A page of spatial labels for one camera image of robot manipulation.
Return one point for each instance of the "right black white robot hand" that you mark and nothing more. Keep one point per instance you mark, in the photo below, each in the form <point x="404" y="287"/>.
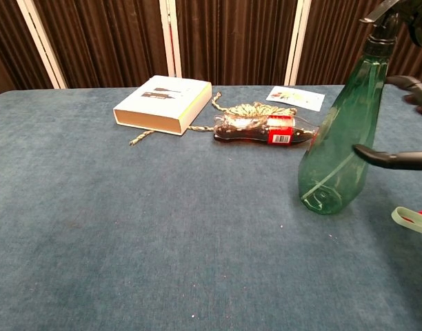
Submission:
<point x="400" y="160"/>

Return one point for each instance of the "green spray bottle black trigger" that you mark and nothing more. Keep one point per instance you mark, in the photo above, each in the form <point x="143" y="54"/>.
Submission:
<point x="342" y="145"/>

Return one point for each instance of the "cola bottle red label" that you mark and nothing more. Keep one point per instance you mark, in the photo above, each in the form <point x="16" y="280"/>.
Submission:
<point x="280" y="131"/>

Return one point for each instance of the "pale green plastic dustpan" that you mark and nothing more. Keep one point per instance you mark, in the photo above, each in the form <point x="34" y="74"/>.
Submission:
<point x="418" y="227"/>

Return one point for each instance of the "white printed card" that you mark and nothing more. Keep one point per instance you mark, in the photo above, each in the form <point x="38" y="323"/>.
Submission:
<point x="297" y="98"/>

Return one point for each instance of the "dark pleated screen panel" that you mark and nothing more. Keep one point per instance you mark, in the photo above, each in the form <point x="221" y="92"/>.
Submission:
<point x="335" y="34"/>
<point x="11" y="45"/>
<point x="231" y="38"/>
<point x="104" y="38"/>

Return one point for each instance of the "blue felt table cover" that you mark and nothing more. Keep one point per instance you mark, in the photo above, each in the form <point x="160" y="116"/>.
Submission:
<point x="162" y="224"/>

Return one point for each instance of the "white cardboard box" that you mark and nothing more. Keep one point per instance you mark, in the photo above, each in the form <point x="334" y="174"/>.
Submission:
<point x="159" y="103"/>

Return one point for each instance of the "white screen frame post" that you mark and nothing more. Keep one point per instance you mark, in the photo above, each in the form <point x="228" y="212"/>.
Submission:
<point x="42" y="45"/>
<point x="297" y="41"/>
<point x="171" y="38"/>

